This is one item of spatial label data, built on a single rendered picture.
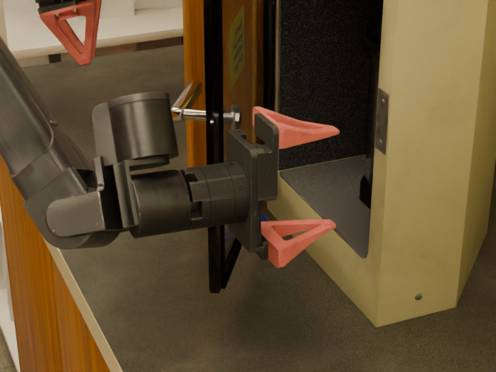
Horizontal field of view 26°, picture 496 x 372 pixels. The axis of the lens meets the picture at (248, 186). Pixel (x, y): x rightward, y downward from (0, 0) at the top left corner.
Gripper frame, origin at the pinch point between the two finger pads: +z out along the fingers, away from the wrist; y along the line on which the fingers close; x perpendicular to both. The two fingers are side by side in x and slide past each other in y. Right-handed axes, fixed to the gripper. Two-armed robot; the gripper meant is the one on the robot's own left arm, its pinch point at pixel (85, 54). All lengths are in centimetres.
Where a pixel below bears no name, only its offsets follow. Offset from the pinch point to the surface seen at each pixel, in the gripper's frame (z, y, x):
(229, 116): 7.9, -17.6, -15.8
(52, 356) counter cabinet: 54, 39, 25
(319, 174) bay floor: 24.3, 8.3, -24.9
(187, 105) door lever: 6.1, -15.0, -11.5
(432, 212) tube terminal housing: 24.7, -15.6, -35.6
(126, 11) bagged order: 7, 106, 4
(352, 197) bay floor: 26.4, 1.7, -28.2
